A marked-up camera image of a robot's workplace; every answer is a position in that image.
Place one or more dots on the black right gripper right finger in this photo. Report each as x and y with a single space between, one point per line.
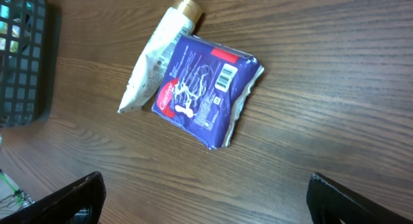
330 202

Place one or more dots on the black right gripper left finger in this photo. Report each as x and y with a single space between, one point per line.
79 202

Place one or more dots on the white tube gold cap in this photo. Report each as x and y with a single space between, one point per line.
149 70

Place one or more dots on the purple Carefree pad pack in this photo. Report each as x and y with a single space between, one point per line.
205 88

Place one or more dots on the dark grey plastic basket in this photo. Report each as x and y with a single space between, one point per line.
29 43

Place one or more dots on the circuit board with wires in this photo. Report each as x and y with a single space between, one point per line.
13 198

